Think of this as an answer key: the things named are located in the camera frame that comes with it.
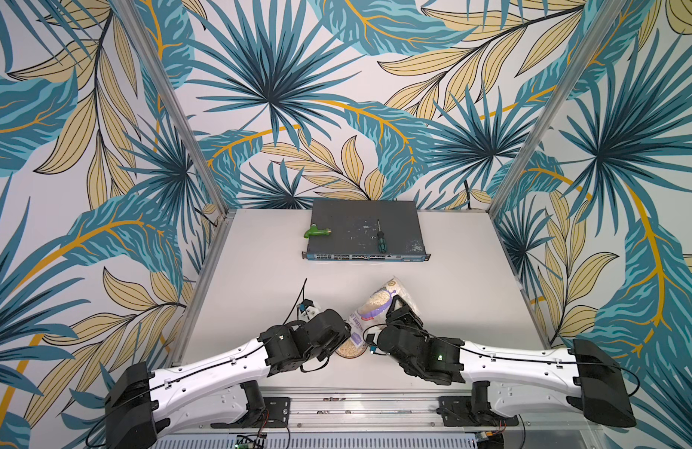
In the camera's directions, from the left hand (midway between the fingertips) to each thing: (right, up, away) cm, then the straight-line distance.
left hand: (349, 335), depth 75 cm
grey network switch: (+2, +32, +35) cm, 48 cm away
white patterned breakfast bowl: (0, -6, +5) cm, 8 cm away
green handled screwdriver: (+12, +24, +26) cm, 37 cm away
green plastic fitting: (-13, +29, +31) cm, 45 cm away
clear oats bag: (+6, +6, -1) cm, 9 cm away
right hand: (+11, +8, -2) cm, 14 cm away
